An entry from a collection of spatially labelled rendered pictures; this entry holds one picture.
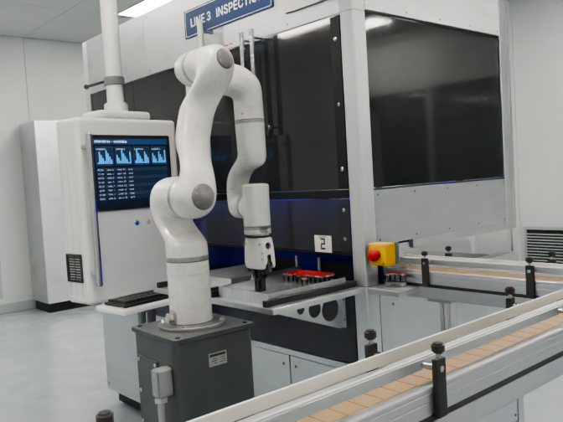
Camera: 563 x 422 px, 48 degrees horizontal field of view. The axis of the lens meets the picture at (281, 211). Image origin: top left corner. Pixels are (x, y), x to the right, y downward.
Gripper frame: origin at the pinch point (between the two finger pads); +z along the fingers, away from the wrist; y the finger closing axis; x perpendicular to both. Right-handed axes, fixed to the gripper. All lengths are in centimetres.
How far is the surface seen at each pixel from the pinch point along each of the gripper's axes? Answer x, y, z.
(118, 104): -4, 93, -68
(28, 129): -115, 515, -100
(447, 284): -46, -37, 3
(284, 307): 0.1, -11.0, 5.8
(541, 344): 9, -95, 1
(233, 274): -29, 54, 5
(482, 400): 30, -95, 6
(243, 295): 2.0, 6.4, 3.6
